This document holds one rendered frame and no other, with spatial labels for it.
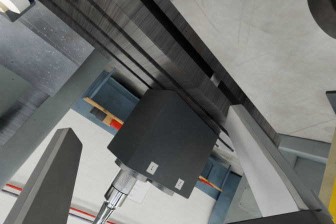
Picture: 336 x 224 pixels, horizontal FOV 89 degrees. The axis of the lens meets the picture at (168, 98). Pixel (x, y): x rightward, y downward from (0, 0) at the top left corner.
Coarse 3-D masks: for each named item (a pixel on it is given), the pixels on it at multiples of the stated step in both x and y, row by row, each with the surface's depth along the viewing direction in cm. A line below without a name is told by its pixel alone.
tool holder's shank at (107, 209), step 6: (102, 204) 37; (108, 204) 37; (102, 210) 36; (108, 210) 36; (114, 210) 37; (96, 216) 36; (102, 216) 36; (108, 216) 36; (96, 222) 35; (102, 222) 36
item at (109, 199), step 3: (105, 192) 38; (105, 195) 37; (105, 198) 36; (108, 198) 36; (111, 198) 36; (108, 201) 36; (111, 201) 36; (114, 201) 36; (111, 204) 36; (114, 204) 36; (117, 204) 36; (120, 204) 37
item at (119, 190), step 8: (120, 168) 40; (120, 176) 38; (128, 176) 38; (112, 184) 38; (120, 184) 37; (128, 184) 37; (112, 192) 36; (120, 192) 37; (128, 192) 38; (120, 200) 37
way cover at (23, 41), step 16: (0, 16) 49; (32, 16) 50; (48, 16) 50; (0, 32) 50; (16, 32) 51; (32, 32) 52; (48, 32) 52; (64, 32) 52; (0, 48) 52; (16, 48) 53; (32, 48) 54; (48, 48) 55; (64, 48) 55; (80, 48) 55; (16, 64) 54; (32, 64) 55; (48, 64) 56; (64, 64) 57; (80, 64) 58; (32, 80) 57; (48, 80) 58; (64, 80) 59
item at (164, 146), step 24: (144, 96) 46; (168, 96) 38; (144, 120) 38; (168, 120) 38; (192, 120) 43; (120, 144) 38; (144, 144) 35; (168, 144) 39; (192, 144) 43; (144, 168) 35; (168, 168) 39; (192, 168) 44; (168, 192) 42
